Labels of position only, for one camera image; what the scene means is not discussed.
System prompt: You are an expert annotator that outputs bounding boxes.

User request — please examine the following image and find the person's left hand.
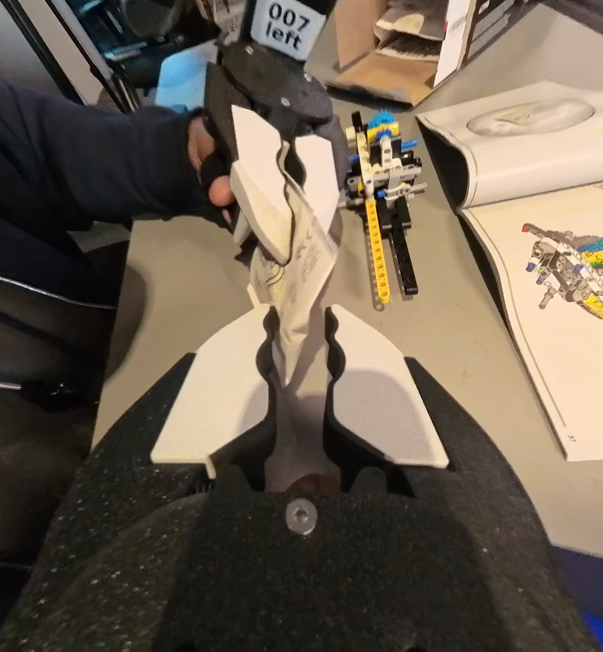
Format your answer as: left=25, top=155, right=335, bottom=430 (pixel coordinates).
left=187, top=108, right=238, bottom=229

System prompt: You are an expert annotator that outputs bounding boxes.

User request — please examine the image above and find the brown cardboard box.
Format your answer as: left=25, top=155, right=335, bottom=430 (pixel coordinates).
left=327, top=0, right=466, bottom=107

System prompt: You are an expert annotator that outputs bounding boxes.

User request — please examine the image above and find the person's left forearm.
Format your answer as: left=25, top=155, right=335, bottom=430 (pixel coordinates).
left=0, top=76, right=203, bottom=232

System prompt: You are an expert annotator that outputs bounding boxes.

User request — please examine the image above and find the partly built lego model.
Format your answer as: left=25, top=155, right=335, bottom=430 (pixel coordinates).
left=344, top=109, right=428, bottom=312

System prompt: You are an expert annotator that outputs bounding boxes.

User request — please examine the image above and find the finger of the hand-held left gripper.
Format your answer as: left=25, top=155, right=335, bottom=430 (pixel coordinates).
left=292, top=134, right=342, bottom=237
left=229, top=104, right=304, bottom=267

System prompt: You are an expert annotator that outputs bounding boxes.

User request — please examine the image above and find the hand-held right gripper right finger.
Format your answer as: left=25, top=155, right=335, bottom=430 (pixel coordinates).
left=324, top=304, right=451, bottom=469

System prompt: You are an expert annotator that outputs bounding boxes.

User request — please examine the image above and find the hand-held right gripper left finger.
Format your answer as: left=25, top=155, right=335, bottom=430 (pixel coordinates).
left=150, top=304, right=278, bottom=479

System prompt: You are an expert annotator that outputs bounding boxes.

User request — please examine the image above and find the small white paper bag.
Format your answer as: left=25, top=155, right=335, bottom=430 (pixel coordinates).
left=245, top=186, right=343, bottom=388

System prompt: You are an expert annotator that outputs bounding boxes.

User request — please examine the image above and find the light blue cloth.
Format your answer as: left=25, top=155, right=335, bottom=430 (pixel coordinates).
left=155, top=48, right=218, bottom=114

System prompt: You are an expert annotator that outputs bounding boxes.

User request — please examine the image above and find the lego instruction booklet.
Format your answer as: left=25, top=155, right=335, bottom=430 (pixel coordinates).
left=416, top=80, right=603, bottom=461

